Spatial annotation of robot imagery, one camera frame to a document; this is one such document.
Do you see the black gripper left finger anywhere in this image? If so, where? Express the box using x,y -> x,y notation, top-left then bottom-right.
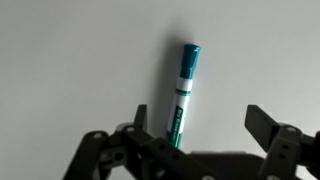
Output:
62,104 -> 214,180

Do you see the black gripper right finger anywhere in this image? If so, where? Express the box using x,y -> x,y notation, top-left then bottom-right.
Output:
245,105 -> 320,180

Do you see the blue dry erase marker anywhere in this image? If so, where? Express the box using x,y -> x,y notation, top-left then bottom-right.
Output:
166,44 -> 201,148

